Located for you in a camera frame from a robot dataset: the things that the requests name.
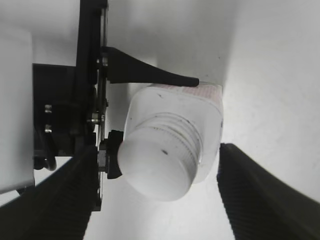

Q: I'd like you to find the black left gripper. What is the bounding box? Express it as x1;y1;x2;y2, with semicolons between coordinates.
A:
32;0;200;211

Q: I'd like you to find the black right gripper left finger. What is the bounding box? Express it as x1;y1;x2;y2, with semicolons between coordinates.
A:
0;146;99;240

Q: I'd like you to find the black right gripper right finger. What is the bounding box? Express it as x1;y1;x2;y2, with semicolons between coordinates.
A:
216;143;320;240

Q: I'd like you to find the white plastic bottle cap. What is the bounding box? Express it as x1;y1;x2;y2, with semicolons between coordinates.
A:
117;113;202;202

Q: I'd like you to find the white yili yogurt bottle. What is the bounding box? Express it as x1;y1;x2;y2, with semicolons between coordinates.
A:
123;83;224;187

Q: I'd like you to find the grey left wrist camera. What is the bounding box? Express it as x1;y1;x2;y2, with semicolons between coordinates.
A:
0;24;35;194

